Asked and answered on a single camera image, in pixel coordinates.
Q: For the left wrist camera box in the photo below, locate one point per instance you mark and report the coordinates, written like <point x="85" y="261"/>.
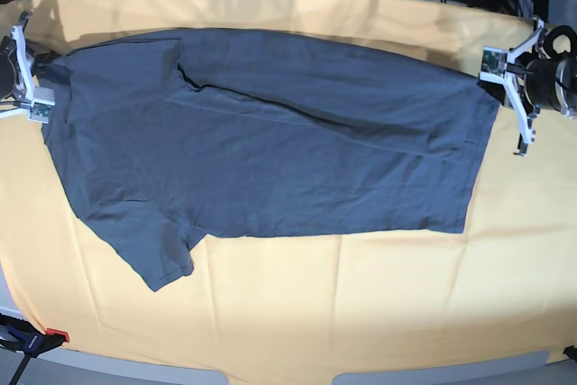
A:
<point x="494" y="61"/>

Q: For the blue red clamp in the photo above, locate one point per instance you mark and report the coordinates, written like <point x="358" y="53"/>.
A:
<point x="27" y="339"/>

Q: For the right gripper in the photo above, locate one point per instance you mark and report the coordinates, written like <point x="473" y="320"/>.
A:
<point x="19" y="90"/>

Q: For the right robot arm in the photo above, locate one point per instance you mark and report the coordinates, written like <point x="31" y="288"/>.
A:
<point x="43" y="56"/>

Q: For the dark grey T-shirt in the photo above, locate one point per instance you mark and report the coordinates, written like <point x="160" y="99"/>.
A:
<point x="163" y="138"/>

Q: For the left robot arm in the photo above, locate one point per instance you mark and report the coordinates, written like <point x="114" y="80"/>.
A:
<point x="539" y="74"/>

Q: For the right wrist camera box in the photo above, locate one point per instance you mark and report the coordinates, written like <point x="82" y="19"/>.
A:
<point x="39" y="113"/>

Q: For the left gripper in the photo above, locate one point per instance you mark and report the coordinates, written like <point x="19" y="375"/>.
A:
<point x="513" y="83"/>

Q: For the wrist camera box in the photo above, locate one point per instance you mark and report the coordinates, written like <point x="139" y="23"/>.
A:
<point x="494" y="61"/>
<point x="39" y="113"/>

